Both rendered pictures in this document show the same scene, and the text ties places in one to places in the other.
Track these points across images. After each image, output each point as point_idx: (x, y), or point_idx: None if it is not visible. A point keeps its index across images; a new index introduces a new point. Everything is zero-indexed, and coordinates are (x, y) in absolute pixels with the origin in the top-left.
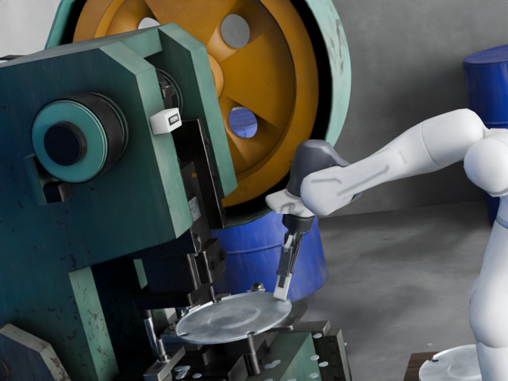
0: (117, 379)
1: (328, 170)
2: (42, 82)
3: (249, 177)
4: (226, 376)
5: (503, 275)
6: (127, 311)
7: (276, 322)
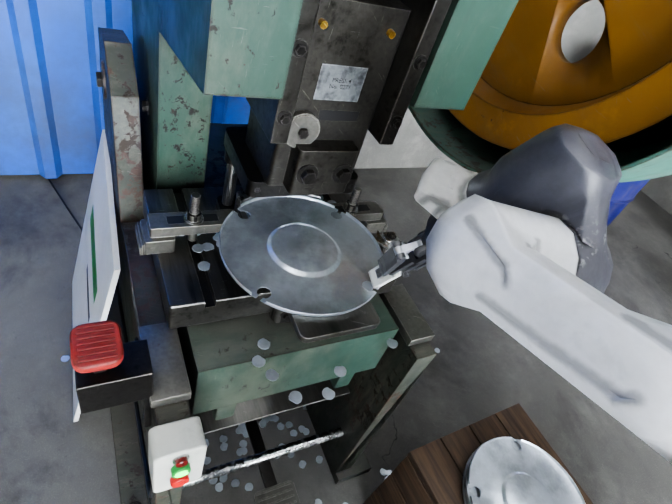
0: (181, 189)
1: (534, 227)
2: None
3: (512, 113)
4: (215, 300)
5: None
6: None
7: (301, 313)
